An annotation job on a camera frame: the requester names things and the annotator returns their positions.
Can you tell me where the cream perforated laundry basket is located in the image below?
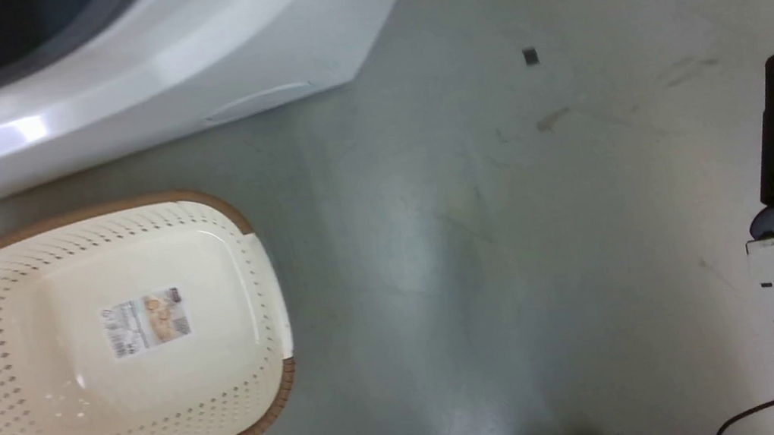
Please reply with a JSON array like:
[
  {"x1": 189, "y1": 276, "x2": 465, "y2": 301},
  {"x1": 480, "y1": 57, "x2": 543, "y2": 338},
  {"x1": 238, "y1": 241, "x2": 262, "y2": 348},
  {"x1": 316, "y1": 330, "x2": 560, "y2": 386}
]
[{"x1": 0, "y1": 176, "x2": 307, "y2": 435}]

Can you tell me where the printed paper label sticker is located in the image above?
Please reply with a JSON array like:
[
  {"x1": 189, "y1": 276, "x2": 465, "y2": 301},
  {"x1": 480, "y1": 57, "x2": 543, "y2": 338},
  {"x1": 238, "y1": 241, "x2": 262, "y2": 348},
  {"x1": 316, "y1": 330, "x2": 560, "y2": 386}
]
[{"x1": 97, "y1": 283, "x2": 194, "y2": 362}]

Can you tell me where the white washing machine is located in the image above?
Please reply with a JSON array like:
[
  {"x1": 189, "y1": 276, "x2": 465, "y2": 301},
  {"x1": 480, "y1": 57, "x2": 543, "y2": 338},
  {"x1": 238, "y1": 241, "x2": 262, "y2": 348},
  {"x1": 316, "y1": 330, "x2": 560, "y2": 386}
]
[{"x1": 0, "y1": 0, "x2": 460, "y2": 213}]

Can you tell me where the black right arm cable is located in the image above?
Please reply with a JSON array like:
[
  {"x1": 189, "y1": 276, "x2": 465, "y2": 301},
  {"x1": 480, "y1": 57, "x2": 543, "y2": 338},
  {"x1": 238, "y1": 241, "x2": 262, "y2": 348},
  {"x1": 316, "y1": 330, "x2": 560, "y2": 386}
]
[{"x1": 706, "y1": 396, "x2": 774, "y2": 435}]

